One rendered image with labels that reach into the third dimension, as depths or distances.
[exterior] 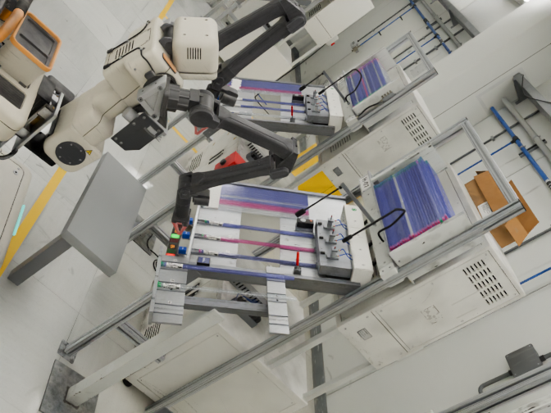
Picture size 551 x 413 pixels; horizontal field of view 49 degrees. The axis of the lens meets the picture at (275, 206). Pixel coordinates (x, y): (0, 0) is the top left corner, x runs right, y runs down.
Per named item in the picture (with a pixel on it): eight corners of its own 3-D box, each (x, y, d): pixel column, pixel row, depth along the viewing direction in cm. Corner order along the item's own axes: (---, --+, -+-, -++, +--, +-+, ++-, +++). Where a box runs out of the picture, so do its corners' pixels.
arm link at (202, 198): (182, 171, 228) (180, 189, 223) (212, 174, 231) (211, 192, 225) (179, 191, 238) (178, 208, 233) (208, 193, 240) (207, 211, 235)
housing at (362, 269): (347, 294, 249) (354, 267, 242) (337, 228, 290) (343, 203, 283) (366, 297, 250) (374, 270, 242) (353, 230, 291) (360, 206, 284)
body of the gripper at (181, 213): (190, 212, 243) (193, 197, 239) (187, 226, 234) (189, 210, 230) (175, 210, 242) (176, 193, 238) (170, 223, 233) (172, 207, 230)
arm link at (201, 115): (306, 138, 216) (308, 159, 210) (284, 159, 225) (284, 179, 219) (198, 84, 195) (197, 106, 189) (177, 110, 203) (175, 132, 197)
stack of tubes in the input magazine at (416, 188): (389, 249, 239) (449, 215, 230) (372, 185, 282) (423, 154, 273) (406, 270, 244) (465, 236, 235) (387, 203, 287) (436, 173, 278)
